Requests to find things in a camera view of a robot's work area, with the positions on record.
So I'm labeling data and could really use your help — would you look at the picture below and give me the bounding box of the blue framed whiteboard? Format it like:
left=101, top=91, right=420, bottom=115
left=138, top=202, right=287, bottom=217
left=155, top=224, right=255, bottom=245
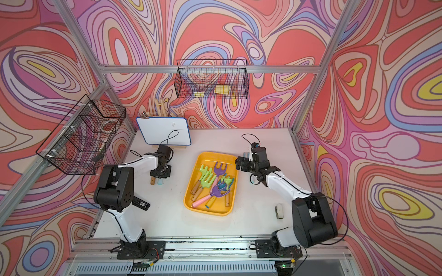
left=136, top=117, right=192, bottom=146

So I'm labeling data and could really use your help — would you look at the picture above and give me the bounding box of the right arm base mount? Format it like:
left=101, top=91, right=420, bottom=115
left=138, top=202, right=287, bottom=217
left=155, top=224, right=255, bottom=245
left=249, top=239, right=303, bottom=260

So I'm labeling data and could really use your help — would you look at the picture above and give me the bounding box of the green circuit board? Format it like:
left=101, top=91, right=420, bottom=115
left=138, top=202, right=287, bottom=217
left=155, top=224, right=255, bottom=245
left=131, top=262, right=155, bottom=273

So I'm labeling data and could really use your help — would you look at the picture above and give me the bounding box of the purple rake pink handle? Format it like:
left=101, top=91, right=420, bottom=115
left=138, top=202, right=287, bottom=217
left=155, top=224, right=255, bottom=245
left=192, top=184, right=230, bottom=208

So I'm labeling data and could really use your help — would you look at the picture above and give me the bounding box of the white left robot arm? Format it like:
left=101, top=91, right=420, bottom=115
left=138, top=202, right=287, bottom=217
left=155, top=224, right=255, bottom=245
left=94, top=145, right=174, bottom=243

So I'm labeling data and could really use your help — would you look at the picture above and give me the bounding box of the small white eraser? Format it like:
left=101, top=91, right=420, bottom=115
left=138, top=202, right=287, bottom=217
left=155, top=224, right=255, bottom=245
left=275, top=204, right=284, bottom=219

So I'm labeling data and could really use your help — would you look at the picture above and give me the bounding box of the black wire basket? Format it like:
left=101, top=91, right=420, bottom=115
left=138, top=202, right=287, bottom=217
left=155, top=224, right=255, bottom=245
left=174, top=58, right=250, bottom=99
left=36, top=95, right=126, bottom=175

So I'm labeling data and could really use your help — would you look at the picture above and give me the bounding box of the black wire basket left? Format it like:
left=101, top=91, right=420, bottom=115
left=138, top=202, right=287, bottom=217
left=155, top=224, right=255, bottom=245
left=36, top=95, right=126, bottom=175

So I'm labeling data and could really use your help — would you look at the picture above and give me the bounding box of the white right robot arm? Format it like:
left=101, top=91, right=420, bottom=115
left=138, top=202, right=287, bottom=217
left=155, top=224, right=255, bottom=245
left=236, top=143, right=338, bottom=248

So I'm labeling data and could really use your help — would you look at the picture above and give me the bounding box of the wooden whiteboard stand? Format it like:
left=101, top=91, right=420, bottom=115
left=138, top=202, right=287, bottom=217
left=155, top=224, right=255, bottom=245
left=151, top=145, right=187, bottom=150

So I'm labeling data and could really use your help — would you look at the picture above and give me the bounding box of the yellow plastic storage tray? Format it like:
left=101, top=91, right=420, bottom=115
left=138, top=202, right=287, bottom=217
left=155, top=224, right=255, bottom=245
left=183, top=152, right=239, bottom=216

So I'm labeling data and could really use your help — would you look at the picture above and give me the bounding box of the black wire basket back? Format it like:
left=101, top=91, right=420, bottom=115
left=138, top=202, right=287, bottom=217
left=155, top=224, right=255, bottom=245
left=174, top=58, right=250, bottom=99

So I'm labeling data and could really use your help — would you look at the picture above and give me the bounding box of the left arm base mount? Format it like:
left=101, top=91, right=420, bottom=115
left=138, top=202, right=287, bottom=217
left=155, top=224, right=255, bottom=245
left=117, top=240, right=166, bottom=260

